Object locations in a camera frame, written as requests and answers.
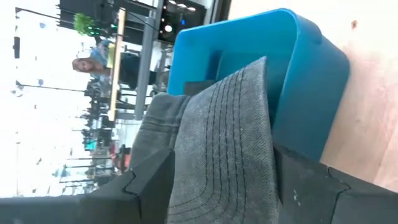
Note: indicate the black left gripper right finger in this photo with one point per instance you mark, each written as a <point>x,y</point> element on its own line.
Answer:
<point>311,199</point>

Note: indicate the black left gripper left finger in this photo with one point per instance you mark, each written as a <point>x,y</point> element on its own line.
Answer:
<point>109,205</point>

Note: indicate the grey denim baseball cap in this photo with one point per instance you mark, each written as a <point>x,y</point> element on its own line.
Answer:
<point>224,140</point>

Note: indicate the blue plastic bin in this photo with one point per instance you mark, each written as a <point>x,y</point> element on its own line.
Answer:
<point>311,93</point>

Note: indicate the black chair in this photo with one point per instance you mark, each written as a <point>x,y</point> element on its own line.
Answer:
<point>133,71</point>

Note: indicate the person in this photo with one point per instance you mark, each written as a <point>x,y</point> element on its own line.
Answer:
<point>84,65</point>

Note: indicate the light wooden table top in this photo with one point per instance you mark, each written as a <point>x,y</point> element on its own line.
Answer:
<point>116,62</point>

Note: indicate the green leafy plant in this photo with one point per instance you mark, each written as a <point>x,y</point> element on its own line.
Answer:
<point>83,23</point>

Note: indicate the black perforated computer case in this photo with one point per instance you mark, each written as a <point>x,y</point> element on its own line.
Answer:
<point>192,25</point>

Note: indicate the grey metal post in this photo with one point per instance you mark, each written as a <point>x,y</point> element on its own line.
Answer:
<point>146,62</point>

